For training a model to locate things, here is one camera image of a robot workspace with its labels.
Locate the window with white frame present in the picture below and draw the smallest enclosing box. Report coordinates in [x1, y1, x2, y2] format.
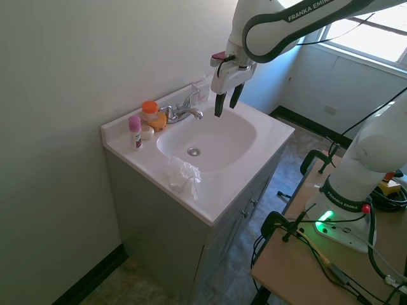
[276, 0, 407, 76]

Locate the yellow emergency stop box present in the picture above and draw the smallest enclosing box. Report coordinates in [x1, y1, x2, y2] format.
[378, 171, 407, 200]

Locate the thin black camera cable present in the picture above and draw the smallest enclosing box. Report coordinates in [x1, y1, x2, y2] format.
[216, 11, 407, 136]

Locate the black table clamp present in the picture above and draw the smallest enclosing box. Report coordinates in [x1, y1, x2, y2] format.
[260, 203, 317, 244]
[300, 141, 343, 175]

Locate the chrome two-handle faucet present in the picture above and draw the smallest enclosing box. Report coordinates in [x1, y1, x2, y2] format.
[160, 90, 204, 125]

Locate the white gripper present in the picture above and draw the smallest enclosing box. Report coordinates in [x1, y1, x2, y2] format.
[210, 60, 257, 118]

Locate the grey vanity cabinet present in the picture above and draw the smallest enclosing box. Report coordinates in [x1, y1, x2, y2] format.
[104, 148, 287, 296]

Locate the black baseboard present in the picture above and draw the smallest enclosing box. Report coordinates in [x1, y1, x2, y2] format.
[47, 243, 125, 305]
[268, 105, 354, 149]

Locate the orange plastic container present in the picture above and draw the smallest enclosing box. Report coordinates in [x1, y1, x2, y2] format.
[148, 112, 168, 133]

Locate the white sink vanity top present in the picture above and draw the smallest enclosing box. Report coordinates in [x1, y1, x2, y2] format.
[100, 83, 296, 227]

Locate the pink cap deodorant stick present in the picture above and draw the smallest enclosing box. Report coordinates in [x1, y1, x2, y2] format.
[128, 115, 144, 151]

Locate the clear jar with orange lid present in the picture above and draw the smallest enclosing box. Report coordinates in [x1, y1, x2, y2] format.
[141, 100, 160, 123]

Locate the white tissue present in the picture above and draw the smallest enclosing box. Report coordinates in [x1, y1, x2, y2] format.
[165, 156, 205, 201]

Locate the thick black cable bundle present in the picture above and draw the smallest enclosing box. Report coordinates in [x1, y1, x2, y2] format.
[370, 183, 407, 211]

